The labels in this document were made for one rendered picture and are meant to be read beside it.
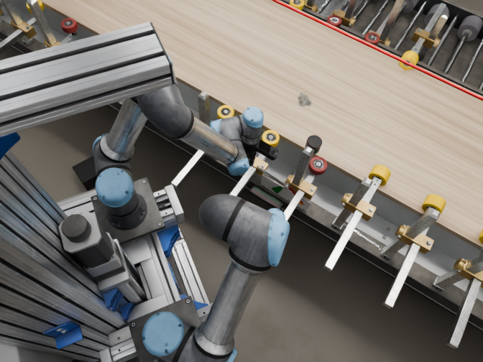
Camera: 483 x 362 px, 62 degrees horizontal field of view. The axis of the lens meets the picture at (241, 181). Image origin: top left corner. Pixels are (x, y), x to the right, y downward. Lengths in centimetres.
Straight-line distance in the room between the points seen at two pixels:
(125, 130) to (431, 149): 139
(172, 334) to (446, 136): 154
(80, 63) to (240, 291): 68
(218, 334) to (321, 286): 152
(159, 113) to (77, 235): 36
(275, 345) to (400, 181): 118
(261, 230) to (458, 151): 136
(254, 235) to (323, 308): 164
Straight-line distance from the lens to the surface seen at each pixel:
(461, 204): 199
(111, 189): 137
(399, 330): 268
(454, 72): 273
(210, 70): 211
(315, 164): 184
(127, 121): 128
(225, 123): 144
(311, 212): 195
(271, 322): 249
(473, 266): 176
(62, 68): 61
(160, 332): 121
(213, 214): 98
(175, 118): 109
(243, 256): 99
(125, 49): 62
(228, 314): 110
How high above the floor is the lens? 245
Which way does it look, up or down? 63 degrees down
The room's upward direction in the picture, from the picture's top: 6 degrees clockwise
